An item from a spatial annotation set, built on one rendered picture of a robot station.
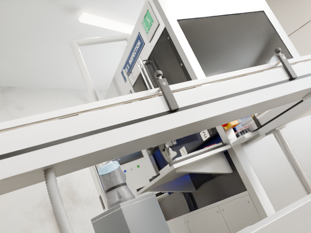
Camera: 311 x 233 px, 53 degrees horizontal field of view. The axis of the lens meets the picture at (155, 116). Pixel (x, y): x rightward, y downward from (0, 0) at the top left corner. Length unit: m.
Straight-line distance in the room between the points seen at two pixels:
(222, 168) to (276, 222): 1.09
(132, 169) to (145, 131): 1.94
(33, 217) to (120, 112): 3.79
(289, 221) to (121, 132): 0.48
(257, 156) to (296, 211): 1.08
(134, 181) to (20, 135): 2.03
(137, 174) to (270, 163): 1.15
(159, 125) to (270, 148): 1.37
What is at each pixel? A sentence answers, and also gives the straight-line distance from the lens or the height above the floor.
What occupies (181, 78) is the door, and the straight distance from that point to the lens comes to 2.16.
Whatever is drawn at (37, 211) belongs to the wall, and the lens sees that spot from 4.49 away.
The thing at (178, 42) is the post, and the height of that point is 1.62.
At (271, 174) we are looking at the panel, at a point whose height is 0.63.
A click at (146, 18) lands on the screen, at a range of 2.43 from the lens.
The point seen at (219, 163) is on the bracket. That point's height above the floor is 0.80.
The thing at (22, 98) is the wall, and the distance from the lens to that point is 5.16.
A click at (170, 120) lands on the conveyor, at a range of 0.77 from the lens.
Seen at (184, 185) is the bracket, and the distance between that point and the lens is 2.34.
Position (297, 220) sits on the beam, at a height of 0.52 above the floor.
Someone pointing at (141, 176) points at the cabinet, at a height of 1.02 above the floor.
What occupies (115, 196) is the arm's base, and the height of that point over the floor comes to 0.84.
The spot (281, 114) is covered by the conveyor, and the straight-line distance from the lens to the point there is 1.72.
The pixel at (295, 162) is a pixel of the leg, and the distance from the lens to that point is 1.83.
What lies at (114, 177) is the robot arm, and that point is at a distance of 1.63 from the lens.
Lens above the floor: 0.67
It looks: 17 degrees up
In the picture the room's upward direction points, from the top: 24 degrees counter-clockwise
